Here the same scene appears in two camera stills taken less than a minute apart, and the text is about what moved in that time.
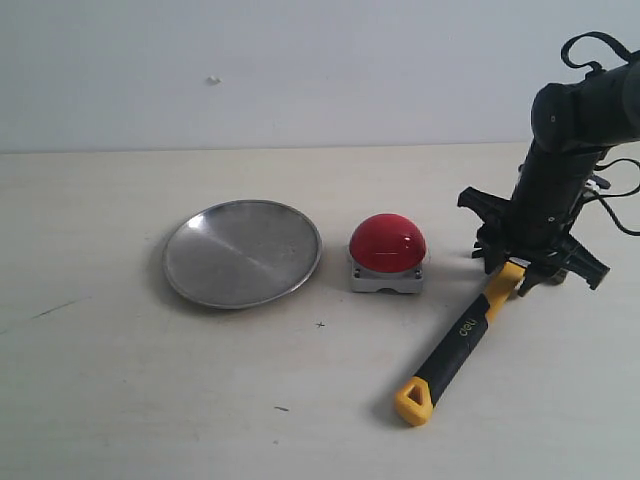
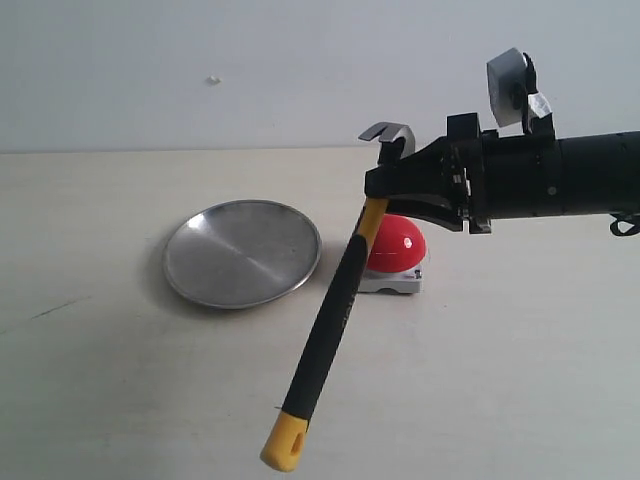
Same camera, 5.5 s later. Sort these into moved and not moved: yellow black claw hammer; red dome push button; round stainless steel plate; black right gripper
Moved: yellow black claw hammer; black right gripper
Not moved: red dome push button; round stainless steel plate
